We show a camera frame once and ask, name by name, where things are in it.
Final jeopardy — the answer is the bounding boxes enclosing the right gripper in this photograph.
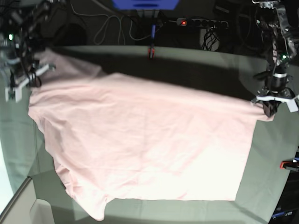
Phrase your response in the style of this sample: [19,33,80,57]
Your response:
[4,63,56,103]

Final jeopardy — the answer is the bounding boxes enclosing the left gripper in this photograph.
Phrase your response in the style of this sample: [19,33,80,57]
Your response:
[251,87,299,117]

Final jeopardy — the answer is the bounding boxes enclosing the pink printed t-shirt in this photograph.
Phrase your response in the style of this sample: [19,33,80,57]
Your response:
[28,49,273,221]

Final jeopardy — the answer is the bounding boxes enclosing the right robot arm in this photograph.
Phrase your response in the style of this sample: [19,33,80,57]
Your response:
[0,0,59,103]

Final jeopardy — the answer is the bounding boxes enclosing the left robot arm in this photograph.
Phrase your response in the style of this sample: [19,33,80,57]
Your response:
[252,0,299,118]

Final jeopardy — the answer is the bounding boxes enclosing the red clamp right edge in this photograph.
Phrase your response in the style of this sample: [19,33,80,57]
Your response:
[280,159,299,172]

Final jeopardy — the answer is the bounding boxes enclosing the black power strip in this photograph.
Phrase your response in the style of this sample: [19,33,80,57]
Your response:
[176,18,229,29]

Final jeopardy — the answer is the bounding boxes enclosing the red clamp top centre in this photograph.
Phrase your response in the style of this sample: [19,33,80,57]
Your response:
[148,47,155,60]

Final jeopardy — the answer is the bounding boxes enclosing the white bin bottom left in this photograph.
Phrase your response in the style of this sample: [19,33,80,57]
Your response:
[0,177,55,224]

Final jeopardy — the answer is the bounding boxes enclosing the white coiled cable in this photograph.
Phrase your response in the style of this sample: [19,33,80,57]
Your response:
[93,15,127,45]

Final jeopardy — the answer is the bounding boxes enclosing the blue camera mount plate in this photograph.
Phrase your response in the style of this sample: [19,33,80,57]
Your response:
[112,0,179,10]

